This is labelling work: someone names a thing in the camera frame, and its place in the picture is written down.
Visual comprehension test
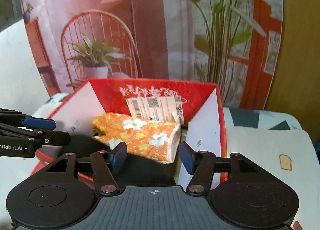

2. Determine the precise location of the orange floral oven mitt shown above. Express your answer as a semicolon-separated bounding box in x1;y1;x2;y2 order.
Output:
92;113;181;164

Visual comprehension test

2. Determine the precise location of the red strawberry cardboard box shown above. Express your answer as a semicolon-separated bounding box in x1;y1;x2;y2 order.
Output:
35;78;227;188

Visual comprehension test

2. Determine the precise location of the printed living room backdrop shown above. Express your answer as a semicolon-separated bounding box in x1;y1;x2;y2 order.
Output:
21;0;283;110

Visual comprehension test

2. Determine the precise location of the white marble board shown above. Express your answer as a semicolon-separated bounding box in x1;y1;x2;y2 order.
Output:
0;19;49;114

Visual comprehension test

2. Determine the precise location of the patterned white tablecloth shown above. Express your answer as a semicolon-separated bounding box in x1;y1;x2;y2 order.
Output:
1;92;319;229

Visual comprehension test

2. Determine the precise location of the wooden wall panel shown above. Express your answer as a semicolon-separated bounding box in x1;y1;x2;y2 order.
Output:
265;0;319;143

